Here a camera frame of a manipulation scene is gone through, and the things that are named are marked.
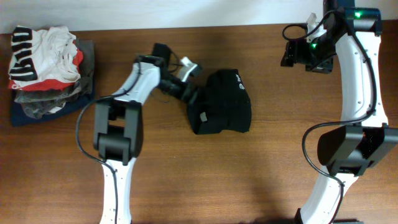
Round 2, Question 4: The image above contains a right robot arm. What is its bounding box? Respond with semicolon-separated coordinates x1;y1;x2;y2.
280;0;397;224

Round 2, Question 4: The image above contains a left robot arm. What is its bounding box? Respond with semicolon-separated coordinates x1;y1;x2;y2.
93;43;202;224

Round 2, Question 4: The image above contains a left black cable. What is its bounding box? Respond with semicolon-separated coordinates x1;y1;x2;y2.
75;52;187;224

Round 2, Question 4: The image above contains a black t-shirt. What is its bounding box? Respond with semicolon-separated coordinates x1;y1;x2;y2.
187;69;252;135

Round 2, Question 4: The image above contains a navy blue folded garment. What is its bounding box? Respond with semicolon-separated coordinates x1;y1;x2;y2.
10;79;95;127

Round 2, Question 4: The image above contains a red folded garment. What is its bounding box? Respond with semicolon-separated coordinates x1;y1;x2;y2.
8;49;84;91

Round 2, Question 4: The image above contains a right black cable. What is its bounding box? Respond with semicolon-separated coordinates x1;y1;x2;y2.
281;9;379;224

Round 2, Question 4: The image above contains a black cable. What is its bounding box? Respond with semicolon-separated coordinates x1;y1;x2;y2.
281;9;379;224
75;52;187;224

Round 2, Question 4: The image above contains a grey folded garment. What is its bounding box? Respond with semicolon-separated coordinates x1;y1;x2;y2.
13;39;95;119

